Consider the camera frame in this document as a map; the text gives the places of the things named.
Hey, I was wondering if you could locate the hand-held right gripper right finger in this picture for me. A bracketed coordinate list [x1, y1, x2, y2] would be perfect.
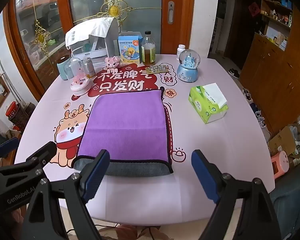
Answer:
[191, 149, 282, 240]

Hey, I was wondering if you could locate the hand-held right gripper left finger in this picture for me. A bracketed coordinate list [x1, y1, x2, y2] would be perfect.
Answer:
[21, 149, 111, 240]

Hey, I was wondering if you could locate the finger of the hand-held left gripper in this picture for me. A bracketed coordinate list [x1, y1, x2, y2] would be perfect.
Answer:
[24, 141, 58, 175]
[0, 130, 20, 172]

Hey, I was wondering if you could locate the purple towel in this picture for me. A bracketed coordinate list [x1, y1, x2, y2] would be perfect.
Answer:
[73, 89, 174, 177]

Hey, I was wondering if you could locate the jar with red lid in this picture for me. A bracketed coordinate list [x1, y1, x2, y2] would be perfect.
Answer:
[5, 101, 28, 132]

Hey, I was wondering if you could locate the green tissue box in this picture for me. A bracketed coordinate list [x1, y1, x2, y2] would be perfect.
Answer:
[189, 82, 229, 124]

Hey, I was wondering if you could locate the pink appliance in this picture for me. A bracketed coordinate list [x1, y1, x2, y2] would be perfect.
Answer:
[270, 151, 290, 179]

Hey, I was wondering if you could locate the glass dome with pink figure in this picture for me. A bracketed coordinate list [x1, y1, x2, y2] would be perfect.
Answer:
[70, 57, 92, 97]

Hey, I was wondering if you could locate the row of shoes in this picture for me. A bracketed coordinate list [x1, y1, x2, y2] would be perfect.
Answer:
[241, 87, 271, 131]

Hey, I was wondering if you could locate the cardboard box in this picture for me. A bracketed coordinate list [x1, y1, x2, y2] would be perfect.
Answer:
[267, 124, 300, 167]

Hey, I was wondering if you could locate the teal cup with brown lid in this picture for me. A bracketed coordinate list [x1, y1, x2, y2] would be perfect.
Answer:
[57, 55, 71, 81]

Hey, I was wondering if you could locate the blue upholstered chair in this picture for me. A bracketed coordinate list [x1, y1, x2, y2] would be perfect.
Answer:
[269, 170, 300, 240]

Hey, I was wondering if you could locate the metal can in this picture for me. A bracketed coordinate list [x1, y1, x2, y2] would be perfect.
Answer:
[82, 57, 96, 80]

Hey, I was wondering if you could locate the blue snow globe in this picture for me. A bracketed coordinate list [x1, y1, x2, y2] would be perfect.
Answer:
[177, 49, 201, 83]

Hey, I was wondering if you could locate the white plastic rack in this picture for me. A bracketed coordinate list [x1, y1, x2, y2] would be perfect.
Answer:
[71, 36, 109, 67]

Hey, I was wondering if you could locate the pink block toy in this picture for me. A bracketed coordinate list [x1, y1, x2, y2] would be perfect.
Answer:
[104, 56, 123, 68]

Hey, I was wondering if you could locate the wooden cabinet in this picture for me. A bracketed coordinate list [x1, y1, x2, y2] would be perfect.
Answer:
[239, 10, 300, 136]

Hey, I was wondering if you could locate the silver blister pack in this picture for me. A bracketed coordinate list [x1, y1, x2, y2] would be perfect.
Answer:
[144, 65, 169, 74]

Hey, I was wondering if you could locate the white pill bottle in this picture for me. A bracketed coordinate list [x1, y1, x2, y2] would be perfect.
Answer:
[176, 44, 186, 61]

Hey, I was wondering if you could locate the blue box with duck print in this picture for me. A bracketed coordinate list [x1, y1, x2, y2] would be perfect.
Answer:
[118, 32, 144, 65]

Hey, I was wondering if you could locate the white appliance with cloth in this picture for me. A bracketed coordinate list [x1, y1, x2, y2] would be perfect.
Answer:
[65, 17, 119, 57]

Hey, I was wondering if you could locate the glass bottle with yellow liquid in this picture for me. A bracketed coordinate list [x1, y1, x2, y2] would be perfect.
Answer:
[141, 31, 157, 66]

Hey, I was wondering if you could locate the wooden shelf with boxes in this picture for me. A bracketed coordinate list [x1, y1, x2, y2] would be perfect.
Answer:
[259, 0, 294, 53]

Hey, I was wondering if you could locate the wooden sliding glass door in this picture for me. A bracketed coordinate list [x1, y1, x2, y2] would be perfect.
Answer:
[4, 0, 196, 94]

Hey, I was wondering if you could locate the silver door handle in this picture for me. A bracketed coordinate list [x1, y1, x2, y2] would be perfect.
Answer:
[168, 1, 175, 25]

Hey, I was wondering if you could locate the red paper wall decoration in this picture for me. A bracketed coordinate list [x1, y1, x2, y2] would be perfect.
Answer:
[249, 2, 261, 16]

